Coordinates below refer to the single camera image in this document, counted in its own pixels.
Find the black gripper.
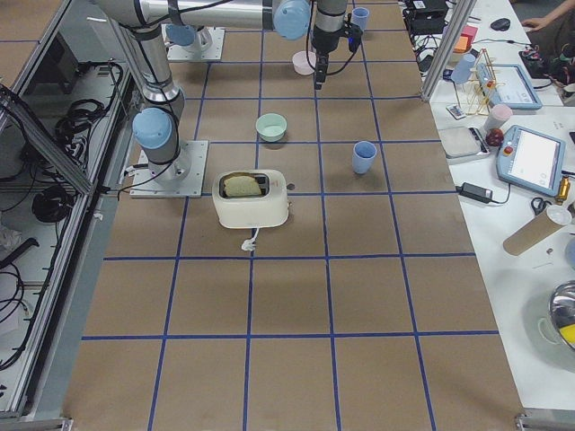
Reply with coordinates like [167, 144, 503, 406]
[312, 0, 362, 90]

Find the blue cup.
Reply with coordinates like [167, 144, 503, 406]
[352, 141, 377, 174]
[350, 7, 370, 31]
[450, 54, 475, 84]

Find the pink bowl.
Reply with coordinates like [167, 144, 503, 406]
[292, 50, 316, 75]

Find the mint green bowl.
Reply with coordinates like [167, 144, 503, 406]
[255, 113, 288, 142]

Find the black equipment box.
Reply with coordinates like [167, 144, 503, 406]
[402, 0, 448, 36]

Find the blue cup on rack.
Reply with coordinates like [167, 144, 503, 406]
[450, 54, 475, 84]

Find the orange sticky note pad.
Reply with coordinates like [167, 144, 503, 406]
[453, 25, 478, 54]

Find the white remote control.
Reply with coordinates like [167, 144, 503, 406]
[446, 104, 466, 120]

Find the bread slice in toaster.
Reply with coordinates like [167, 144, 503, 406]
[224, 175, 261, 198]

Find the white toaster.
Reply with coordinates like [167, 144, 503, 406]
[212, 170, 288, 229]

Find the white kitchen scale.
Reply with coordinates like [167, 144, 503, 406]
[438, 127, 490, 160]

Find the far teach pendant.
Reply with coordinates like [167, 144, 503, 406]
[475, 63, 543, 110]

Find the teach pendant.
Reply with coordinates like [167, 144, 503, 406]
[475, 63, 543, 110]
[496, 126, 566, 197]

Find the black computer mouse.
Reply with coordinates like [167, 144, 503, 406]
[490, 18, 510, 31]

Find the pink cup on desk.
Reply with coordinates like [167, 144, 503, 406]
[483, 103, 513, 132]

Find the red apple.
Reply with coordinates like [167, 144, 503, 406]
[485, 128, 504, 147]

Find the black power adapter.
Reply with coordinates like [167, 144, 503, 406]
[456, 182, 492, 204]

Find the near teach pendant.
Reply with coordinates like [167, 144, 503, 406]
[496, 126, 566, 197]

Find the brass cylinder fitting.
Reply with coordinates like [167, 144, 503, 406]
[554, 175, 571, 205]

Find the cardboard tube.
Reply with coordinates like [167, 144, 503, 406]
[502, 205, 572, 256]

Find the steel mixing bowl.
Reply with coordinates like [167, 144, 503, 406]
[537, 280, 574, 350]

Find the aluminium frame post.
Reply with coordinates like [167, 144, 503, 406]
[420, 0, 476, 101]

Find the gold wire cup rack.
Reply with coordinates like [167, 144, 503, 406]
[455, 48, 500, 116]

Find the white toaster cord plug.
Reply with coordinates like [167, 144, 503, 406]
[241, 228, 260, 252]

